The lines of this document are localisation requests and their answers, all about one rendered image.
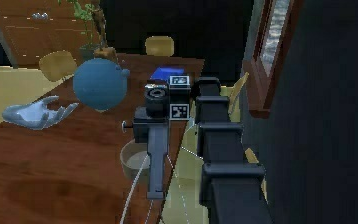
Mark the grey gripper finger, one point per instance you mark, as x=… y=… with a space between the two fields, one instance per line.
x=179 y=186
x=136 y=178

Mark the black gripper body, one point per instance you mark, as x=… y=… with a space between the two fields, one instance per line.
x=152 y=128

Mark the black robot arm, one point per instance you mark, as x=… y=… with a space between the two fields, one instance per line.
x=227 y=150

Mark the beige bowl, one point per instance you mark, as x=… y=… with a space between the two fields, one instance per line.
x=130 y=163

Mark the brown wooden dining table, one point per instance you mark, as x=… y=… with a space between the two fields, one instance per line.
x=63 y=166

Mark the blue flat box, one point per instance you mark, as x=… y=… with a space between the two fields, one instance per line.
x=163 y=72

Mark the blue round teapot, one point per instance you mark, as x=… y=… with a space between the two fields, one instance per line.
x=98 y=85

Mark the tan chair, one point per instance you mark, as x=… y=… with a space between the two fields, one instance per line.
x=57 y=65
x=253 y=160
x=237 y=93
x=159 y=46

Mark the brown stem plant tan pot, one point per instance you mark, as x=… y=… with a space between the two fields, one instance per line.
x=105 y=53

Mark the green house plant grey pot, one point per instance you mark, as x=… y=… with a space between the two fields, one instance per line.
x=85 y=50

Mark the pale blue hand sculpture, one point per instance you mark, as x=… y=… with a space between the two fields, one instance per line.
x=33 y=115

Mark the brown wooden sideboard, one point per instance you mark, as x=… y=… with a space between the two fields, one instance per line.
x=43 y=40

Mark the brown framed window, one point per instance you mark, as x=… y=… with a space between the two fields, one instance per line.
x=270 y=50

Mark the small grey object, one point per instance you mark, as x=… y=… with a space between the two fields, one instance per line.
x=40 y=15

